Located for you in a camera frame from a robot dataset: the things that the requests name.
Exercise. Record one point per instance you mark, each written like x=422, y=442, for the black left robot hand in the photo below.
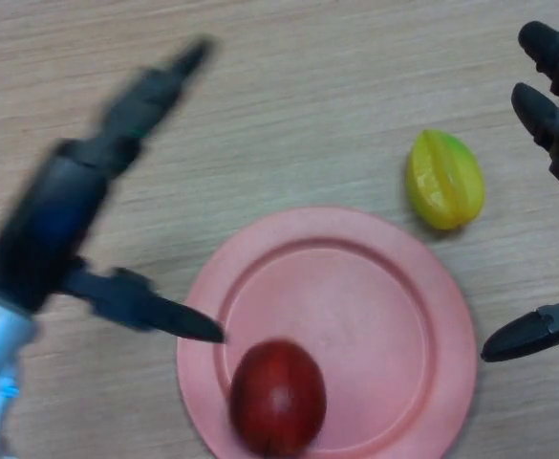
x=49, y=220

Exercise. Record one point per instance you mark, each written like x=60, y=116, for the red apple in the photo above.
x=279, y=397

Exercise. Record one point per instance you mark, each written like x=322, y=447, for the yellow green starfruit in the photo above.
x=446, y=181

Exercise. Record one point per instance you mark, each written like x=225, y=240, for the pink round plate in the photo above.
x=355, y=306

